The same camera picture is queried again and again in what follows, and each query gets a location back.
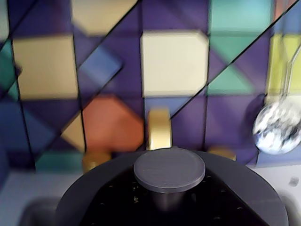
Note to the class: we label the gold toy faucet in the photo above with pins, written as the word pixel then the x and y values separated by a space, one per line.
pixel 160 131

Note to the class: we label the gray toy sink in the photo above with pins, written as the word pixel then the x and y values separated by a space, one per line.
pixel 40 214

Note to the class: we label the metal skimmer spoon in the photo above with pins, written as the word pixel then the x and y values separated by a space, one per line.
pixel 275 127

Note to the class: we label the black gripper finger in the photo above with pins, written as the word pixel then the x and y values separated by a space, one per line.
pixel 218 209
pixel 122 207

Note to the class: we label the gold faucet knob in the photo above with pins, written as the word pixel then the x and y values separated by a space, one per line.
pixel 222 153
pixel 96 161

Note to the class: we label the gray pot lid with knob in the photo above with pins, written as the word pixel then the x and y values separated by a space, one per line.
pixel 169 169

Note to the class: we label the blue wooden toy kitchen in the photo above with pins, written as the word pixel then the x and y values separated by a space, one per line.
pixel 174 63

